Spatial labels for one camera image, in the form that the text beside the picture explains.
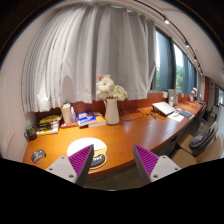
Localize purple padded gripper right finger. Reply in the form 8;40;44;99
133;145;180;185

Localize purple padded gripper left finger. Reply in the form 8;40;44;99
47;153;92;187

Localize round white mouse pad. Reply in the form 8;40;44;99
67;137;107;170

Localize round metal tin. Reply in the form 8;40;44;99
31;150;46;163

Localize yellow and black book stack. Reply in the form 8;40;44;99
36;115;61;135

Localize wooden chair with cushion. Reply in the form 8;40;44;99
177;122;218;157

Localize clear plastic bottle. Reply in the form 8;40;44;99
70;106;76;123

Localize blue book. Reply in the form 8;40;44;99
77;111;96;126

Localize orange book stack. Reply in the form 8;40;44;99
88;112;106;127

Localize dark green mug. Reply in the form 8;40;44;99
24;125;37;141

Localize white paper sheet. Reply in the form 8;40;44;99
169;113;183;122

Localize wooden chair near desk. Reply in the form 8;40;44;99
172;134;224;169

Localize silver laptop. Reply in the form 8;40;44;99
152;102;175;116

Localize white tissue box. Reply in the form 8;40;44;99
61;103;71;123

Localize white jug vase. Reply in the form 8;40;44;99
104;99;119;125

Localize white and pink flowers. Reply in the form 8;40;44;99
96;74;128;101

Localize white curtain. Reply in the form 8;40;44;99
22;4;156;112

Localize black cable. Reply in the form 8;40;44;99
119;108;152;122

